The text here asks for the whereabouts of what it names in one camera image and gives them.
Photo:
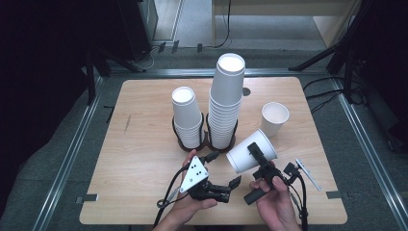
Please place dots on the short stack of white cups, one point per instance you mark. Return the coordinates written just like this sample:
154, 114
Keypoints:
185, 109

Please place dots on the dark floor bracket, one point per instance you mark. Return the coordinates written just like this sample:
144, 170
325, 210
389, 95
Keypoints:
199, 48
175, 46
162, 47

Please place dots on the white paper cup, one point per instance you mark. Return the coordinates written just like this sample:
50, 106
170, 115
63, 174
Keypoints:
239, 159
274, 115

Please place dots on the person's left hand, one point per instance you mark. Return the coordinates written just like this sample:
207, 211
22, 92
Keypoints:
189, 210

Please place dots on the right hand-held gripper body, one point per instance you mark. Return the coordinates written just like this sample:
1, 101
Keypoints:
267, 173

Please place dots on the tall stack of white cups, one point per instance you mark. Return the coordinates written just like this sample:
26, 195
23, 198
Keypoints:
227, 86

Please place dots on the black metal stand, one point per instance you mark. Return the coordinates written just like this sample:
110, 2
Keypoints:
90, 80

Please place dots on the person's right hand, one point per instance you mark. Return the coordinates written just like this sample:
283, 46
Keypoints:
279, 208

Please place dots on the aluminium frame rail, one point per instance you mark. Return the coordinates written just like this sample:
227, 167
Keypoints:
66, 160
192, 72
372, 160

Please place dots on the light wooden furniture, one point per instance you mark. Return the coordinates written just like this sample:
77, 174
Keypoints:
333, 25

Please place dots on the round dark table grommet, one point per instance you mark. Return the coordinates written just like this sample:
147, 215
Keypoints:
246, 91

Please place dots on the black computer tower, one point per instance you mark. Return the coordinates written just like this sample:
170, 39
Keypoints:
134, 29

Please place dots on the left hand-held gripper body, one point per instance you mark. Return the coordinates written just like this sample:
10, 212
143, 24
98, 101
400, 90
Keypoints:
195, 173

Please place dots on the black tripod stand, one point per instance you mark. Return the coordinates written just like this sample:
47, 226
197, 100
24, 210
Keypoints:
348, 73

